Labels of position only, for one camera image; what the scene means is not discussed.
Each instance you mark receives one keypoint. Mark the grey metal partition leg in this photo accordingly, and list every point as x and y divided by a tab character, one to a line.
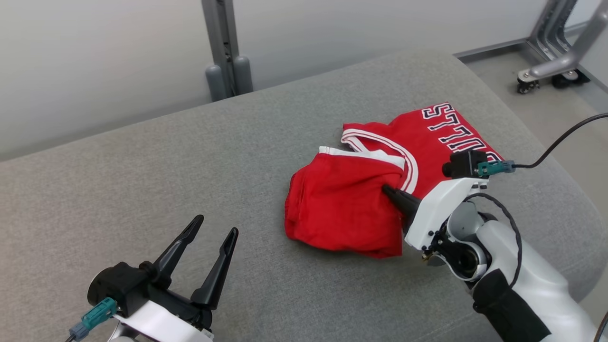
570	59

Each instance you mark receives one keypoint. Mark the black caster wheel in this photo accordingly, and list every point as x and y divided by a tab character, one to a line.
526	86
570	80

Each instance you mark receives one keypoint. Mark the red shorts with white band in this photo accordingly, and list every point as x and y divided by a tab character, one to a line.
337	209

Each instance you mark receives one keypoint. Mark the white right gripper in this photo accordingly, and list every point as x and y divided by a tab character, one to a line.
439	211

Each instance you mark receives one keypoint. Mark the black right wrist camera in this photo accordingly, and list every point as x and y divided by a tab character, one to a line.
463	165

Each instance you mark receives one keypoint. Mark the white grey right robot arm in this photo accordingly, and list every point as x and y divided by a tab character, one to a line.
536	285

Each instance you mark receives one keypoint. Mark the teal camera connector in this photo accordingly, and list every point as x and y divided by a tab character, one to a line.
97	313
496	167

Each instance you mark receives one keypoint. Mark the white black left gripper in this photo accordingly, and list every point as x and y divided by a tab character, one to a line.
161	325

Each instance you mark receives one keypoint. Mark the teal right camera connector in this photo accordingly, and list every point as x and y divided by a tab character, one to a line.
496	167

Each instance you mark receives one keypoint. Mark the grey metal partition post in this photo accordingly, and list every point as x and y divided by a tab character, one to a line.
221	38

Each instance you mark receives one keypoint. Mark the red Bulls basketball jersey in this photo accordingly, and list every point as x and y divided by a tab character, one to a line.
441	142

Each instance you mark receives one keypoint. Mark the teal left camera connector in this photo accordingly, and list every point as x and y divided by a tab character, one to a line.
97	313

